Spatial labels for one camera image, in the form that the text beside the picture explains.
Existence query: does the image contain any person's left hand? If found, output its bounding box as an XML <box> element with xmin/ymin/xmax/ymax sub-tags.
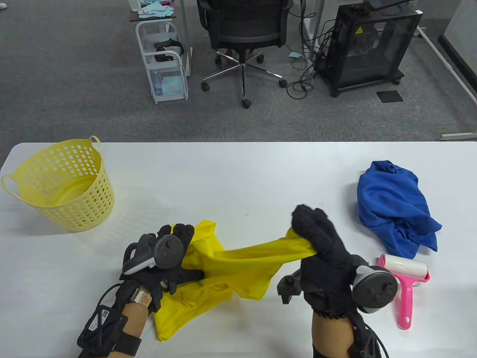
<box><xmin>119</xmin><ymin>223</ymin><xmax>205</xmax><ymax>317</ymax></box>

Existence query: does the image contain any person's right hand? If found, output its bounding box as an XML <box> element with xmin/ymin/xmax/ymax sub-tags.
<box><xmin>291</xmin><ymin>204</ymin><xmax>373</xmax><ymax>317</ymax></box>

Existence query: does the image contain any yellow t-shirt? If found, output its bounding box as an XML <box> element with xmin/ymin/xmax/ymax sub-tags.
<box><xmin>154</xmin><ymin>220</ymin><xmax>317</xmax><ymax>342</ymax></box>

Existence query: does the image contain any blue t-shirt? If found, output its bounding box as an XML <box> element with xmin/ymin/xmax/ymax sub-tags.
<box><xmin>357</xmin><ymin>160</ymin><xmax>443</xmax><ymax>260</ymax></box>

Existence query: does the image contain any pink lint roller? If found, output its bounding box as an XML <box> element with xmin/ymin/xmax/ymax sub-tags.
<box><xmin>377</xmin><ymin>254</ymin><xmax>430</xmax><ymax>330</ymax></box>

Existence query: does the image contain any person's right forearm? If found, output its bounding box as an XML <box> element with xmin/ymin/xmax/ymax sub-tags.
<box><xmin>312</xmin><ymin>313</ymin><xmax>354</xmax><ymax>358</ymax></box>

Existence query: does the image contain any grey left hand controller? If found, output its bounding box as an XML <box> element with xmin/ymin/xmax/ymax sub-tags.
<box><xmin>123</xmin><ymin>234</ymin><xmax>184</xmax><ymax>276</ymax></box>

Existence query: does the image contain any white wristwatch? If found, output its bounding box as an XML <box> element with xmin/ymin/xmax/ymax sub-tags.
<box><xmin>130</xmin><ymin>289</ymin><xmax>152</xmax><ymax>307</ymax></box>

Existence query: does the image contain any yellow perforated plastic basket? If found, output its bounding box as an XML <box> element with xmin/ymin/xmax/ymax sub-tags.
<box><xmin>1</xmin><ymin>136</ymin><xmax>115</xmax><ymax>232</ymax></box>

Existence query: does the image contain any light blue packet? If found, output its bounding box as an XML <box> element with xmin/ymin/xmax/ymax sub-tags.
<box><xmin>155</xmin><ymin>76</ymin><xmax>185</xmax><ymax>95</ymax></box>

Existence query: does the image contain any black floor plate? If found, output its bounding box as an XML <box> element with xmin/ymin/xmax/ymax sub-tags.
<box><xmin>376</xmin><ymin>90</ymin><xmax>404</xmax><ymax>103</ymax></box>

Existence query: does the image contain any white rolling cart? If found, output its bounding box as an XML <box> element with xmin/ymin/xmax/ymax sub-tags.
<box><xmin>135</xmin><ymin>21</ymin><xmax>189</xmax><ymax>105</ymax></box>

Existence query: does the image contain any black headset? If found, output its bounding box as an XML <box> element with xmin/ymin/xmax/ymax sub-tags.
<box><xmin>154</xmin><ymin>39</ymin><xmax>185</xmax><ymax>62</ymax></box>

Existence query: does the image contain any white desk leg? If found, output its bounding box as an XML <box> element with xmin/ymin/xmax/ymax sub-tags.
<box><xmin>179</xmin><ymin>0</ymin><xmax>194</xmax><ymax>77</ymax></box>
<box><xmin>303</xmin><ymin>0</ymin><xmax>325</xmax><ymax>62</ymax></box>

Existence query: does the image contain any black cabinet on wheels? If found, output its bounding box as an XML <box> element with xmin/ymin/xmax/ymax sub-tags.
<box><xmin>317</xmin><ymin>4</ymin><xmax>423</xmax><ymax>98</ymax></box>

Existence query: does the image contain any black office chair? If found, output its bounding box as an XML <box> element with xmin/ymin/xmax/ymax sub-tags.
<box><xmin>196</xmin><ymin>0</ymin><xmax>295</xmax><ymax>109</ymax></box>

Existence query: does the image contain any pile of light blue cloths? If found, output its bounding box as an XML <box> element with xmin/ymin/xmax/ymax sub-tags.
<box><xmin>138</xmin><ymin>0</ymin><xmax>176</xmax><ymax>18</ymax></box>

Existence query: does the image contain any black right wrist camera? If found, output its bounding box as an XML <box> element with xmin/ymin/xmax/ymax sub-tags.
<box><xmin>348</xmin><ymin>324</ymin><xmax>388</xmax><ymax>358</ymax></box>

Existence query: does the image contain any tangle of black cables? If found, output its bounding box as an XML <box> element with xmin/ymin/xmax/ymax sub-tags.
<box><xmin>287</xmin><ymin>0</ymin><xmax>336</xmax><ymax>100</ymax></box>

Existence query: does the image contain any white desk frame rail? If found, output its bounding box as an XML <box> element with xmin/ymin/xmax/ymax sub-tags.
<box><xmin>416</xmin><ymin>25</ymin><xmax>477</xmax><ymax>107</ymax></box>

